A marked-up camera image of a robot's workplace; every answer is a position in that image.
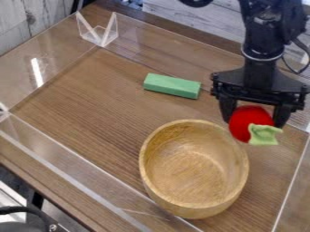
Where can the black metal table bracket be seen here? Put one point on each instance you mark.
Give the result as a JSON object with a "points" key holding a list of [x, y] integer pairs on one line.
{"points": [[37, 218]]}

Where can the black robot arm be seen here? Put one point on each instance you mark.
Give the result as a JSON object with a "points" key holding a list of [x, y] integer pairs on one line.
{"points": [[273, 22]]}

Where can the clear acrylic tray wall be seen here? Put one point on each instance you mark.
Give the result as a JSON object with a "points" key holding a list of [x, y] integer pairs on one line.
{"points": [[98, 200]]}

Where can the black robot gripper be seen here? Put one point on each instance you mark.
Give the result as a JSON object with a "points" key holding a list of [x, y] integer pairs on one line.
{"points": [[257, 82]]}

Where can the clear acrylic corner bracket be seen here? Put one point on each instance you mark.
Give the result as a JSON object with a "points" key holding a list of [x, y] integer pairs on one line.
{"points": [[97, 35]]}

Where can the red plush strawberry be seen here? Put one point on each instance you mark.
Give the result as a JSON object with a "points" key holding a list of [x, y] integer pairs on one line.
{"points": [[252, 127]]}

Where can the green rectangular block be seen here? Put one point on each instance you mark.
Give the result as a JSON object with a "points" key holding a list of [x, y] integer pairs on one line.
{"points": [[173, 86]]}

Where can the wooden bowl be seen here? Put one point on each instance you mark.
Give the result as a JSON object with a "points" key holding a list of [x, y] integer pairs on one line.
{"points": [[193, 168]]}

